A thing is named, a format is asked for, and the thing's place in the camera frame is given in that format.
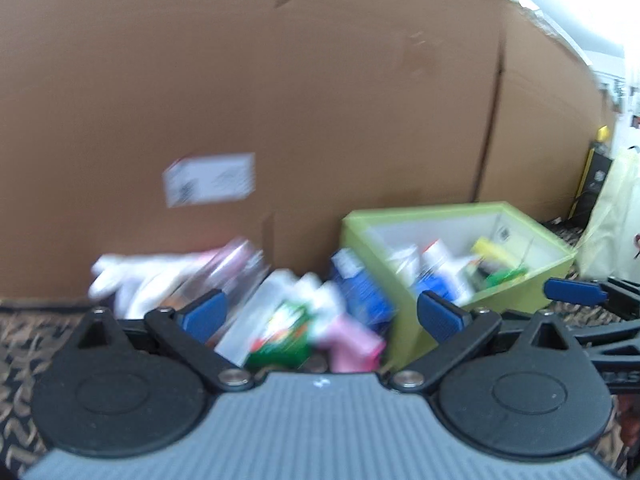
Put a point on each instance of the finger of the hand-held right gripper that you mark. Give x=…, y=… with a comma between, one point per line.
x=572, y=291
x=610, y=335

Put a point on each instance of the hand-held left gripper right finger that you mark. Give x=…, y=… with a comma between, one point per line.
x=440, y=315

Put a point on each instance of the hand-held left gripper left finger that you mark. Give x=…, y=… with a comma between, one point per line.
x=202, y=310

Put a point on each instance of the green shoe box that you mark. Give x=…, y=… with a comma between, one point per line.
x=530, y=280

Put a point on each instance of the blue medicine box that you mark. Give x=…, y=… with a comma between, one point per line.
x=360, y=290

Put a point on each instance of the green and white box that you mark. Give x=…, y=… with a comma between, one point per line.
x=285, y=335

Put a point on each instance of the clear plastic cup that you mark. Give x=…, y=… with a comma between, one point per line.
x=230, y=270

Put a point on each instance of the green plastic item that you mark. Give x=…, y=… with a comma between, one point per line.
x=505, y=276

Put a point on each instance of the yellow packet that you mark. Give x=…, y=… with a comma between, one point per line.
x=492, y=250

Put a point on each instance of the pale yellow plastic bag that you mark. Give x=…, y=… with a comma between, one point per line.
x=615, y=210

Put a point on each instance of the pink plastic object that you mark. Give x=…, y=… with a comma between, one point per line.
x=350, y=345

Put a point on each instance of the black and yellow object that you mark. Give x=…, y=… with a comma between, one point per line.
x=595, y=180

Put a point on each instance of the white shipping label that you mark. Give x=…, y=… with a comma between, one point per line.
x=210, y=180

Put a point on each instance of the black patterned mat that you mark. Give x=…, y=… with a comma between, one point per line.
x=20, y=360

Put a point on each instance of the large brown cardboard box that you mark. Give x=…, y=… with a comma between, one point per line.
x=200, y=85

